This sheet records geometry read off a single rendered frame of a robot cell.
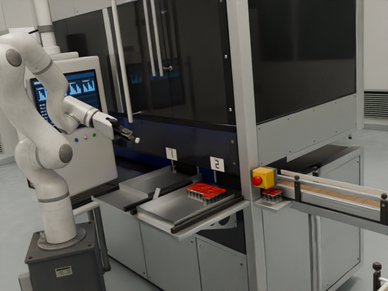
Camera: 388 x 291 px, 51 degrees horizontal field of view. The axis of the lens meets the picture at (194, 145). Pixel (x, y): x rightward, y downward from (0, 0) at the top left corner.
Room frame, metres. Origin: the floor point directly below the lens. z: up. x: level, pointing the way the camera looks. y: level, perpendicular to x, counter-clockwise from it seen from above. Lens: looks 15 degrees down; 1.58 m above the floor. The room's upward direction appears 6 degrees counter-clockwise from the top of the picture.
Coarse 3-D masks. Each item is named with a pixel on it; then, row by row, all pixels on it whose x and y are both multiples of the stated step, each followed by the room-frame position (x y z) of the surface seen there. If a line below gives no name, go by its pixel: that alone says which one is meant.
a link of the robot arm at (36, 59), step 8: (16, 32) 1.48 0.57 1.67; (24, 32) 1.50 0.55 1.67; (0, 40) 1.44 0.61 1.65; (8, 40) 1.44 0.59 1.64; (16, 40) 1.45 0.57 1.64; (24, 40) 1.47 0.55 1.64; (32, 40) 1.50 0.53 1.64; (16, 48) 1.45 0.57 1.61; (24, 48) 1.46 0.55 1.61; (32, 48) 1.49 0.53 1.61; (40, 48) 1.53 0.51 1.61; (24, 56) 1.47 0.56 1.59; (32, 56) 1.50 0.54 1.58; (40, 56) 1.52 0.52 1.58; (48, 56) 1.56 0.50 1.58; (32, 64) 1.51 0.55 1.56; (40, 64) 1.52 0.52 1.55; (48, 64) 1.55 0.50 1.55; (32, 72) 1.54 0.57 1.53
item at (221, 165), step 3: (210, 156) 1.81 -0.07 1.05; (210, 159) 1.81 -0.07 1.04; (213, 159) 1.79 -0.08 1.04; (216, 159) 1.78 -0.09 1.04; (219, 159) 1.76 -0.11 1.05; (222, 159) 1.75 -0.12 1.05; (213, 162) 1.79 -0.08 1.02; (216, 162) 1.78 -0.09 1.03; (219, 162) 1.76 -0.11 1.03; (222, 162) 1.75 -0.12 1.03; (213, 165) 1.79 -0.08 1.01; (219, 165) 1.76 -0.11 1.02; (222, 165) 1.75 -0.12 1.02; (213, 168) 1.80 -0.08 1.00; (216, 168) 1.78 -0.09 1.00; (219, 168) 1.76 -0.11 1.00; (222, 168) 1.75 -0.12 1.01
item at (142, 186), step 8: (168, 168) 2.17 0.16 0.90; (144, 176) 2.07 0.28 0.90; (152, 176) 2.10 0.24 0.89; (160, 176) 2.10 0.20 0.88; (168, 176) 2.09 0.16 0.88; (176, 176) 2.07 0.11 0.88; (184, 176) 2.06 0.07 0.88; (192, 176) 1.95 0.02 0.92; (200, 176) 1.98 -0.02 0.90; (120, 184) 1.96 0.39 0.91; (128, 184) 2.00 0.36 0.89; (136, 184) 2.01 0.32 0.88; (144, 184) 2.00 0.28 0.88; (152, 184) 1.99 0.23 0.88; (160, 184) 1.97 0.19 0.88; (168, 184) 1.96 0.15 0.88; (176, 184) 1.88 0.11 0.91; (128, 192) 1.90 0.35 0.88; (136, 192) 1.85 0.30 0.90; (144, 192) 1.79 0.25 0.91; (152, 192) 1.79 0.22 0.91; (160, 192) 1.81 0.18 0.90
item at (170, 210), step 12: (180, 192) 1.79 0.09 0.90; (144, 204) 1.66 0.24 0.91; (156, 204) 1.70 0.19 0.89; (168, 204) 1.69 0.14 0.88; (180, 204) 1.68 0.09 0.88; (192, 204) 1.66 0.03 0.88; (216, 204) 1.58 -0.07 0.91; (144, 216) 1.59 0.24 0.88; (156, 216) 1.52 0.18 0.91; (168, 216) 1.57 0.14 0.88; (180, 216) 1.56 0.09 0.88; (192, 216) 1.49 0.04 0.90
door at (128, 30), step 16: (112, 16) 2.35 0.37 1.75; (128, 16) 2.23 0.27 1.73; (144, 16) 2.12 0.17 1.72; (160, 16) 2.02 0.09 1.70; (112, 32) 2.37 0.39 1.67; (128, 32) 2.24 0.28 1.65; (144, 32) 2.13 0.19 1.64; (160, 32) 2.03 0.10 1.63; (128, 48) 2.26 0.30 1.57; (144, 48) 2.14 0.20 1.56; (128, 64) 2.28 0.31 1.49; (144, 64) 2.16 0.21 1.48; (128, 80) 2.30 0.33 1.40; (144, 80) 2.17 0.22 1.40; (160, 80) 2.07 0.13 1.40; (144, 96) 2.19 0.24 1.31; (160, 96) 2.08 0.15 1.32; (144, 112) 2.21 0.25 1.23; (160, 112) 2.09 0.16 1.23
